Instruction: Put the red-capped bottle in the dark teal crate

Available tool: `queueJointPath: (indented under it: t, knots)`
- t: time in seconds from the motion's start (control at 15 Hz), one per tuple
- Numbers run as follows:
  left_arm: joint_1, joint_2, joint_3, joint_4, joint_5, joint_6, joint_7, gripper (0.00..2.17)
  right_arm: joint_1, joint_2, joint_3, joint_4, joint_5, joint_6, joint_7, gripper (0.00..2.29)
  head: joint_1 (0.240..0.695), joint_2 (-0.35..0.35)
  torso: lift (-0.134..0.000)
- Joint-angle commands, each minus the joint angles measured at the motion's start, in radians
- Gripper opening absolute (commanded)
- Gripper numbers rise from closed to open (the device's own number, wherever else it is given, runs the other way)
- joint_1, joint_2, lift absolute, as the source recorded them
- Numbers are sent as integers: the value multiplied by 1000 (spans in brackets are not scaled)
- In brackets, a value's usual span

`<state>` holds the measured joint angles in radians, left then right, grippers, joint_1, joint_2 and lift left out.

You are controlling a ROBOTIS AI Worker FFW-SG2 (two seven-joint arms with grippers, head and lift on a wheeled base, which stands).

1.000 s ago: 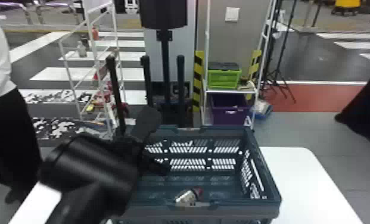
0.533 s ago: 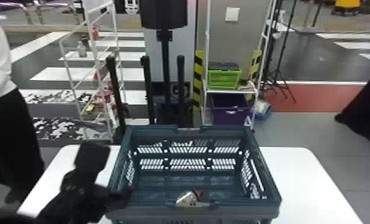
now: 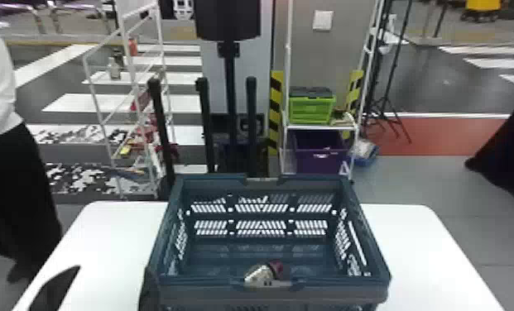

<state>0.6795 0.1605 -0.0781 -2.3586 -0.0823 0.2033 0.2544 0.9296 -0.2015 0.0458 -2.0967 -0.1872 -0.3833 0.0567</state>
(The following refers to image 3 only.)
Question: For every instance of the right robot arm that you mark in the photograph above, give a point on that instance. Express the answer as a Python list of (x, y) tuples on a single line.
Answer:
[(511, 156)]

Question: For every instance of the purple crate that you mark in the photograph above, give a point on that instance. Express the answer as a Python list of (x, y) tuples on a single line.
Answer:
[(319, 158)]

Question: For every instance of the green crate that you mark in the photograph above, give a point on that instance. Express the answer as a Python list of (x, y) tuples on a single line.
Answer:
[(311, 109)]

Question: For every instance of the white shelf trolley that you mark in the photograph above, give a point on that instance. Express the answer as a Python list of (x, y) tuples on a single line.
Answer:
[(286, 65)]

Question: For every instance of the small blue basket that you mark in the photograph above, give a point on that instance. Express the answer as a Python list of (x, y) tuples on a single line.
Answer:
[(364, 152)]

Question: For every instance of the silver red snack packet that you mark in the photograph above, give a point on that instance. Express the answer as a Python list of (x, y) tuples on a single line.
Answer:
[(260, 274)]

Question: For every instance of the black tripod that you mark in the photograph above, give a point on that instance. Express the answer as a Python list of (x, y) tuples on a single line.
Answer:
[(387, 82)]

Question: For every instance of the clear bottle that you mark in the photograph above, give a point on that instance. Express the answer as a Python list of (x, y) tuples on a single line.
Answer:
[(114, 69)]

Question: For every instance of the person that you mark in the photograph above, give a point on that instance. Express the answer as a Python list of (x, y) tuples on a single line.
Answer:
[(4, 182)]

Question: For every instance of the yellow black striped post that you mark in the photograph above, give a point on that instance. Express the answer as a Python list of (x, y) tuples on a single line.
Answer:
[(354, 89), (275, 108)]

